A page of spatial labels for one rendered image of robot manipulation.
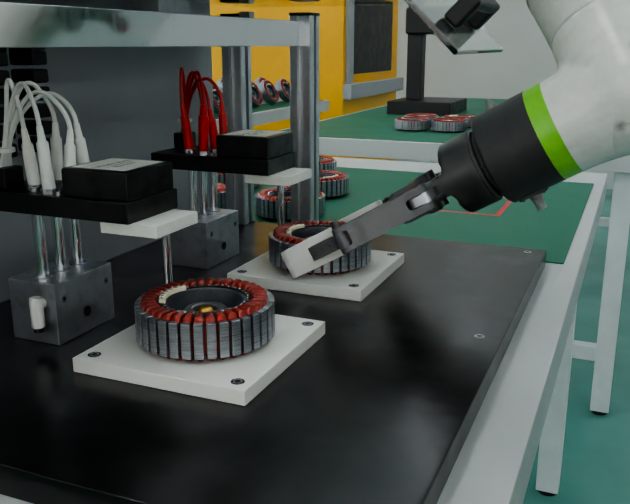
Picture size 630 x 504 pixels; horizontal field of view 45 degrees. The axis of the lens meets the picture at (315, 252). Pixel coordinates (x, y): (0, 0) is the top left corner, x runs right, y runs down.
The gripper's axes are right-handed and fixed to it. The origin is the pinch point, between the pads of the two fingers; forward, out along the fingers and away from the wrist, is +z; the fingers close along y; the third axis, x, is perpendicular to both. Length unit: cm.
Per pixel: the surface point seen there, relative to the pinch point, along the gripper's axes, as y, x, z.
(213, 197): 1.8, 10.6, 10.6
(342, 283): -6.0, -4.1, -3.1
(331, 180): 49, 8, 17
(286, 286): -7.4, -1.8, 2.0
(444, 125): 158, 10, 22
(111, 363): -31.4, 0.3, 4.7
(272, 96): 238, 60, 106
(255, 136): -2.7, 13.5, -0.3
